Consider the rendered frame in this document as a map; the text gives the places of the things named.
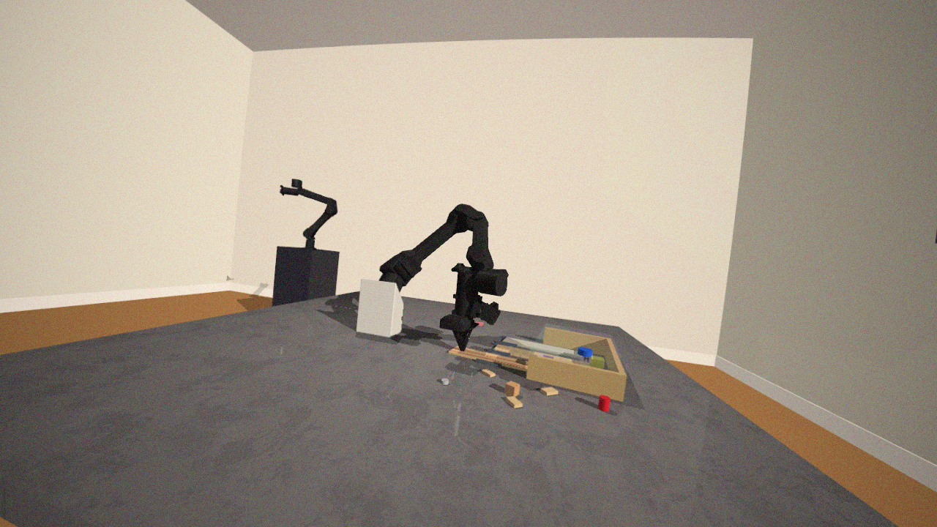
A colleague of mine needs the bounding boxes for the tan wooden strip with red stripes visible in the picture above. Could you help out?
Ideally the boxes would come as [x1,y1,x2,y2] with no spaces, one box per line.
[449,346,529,371]

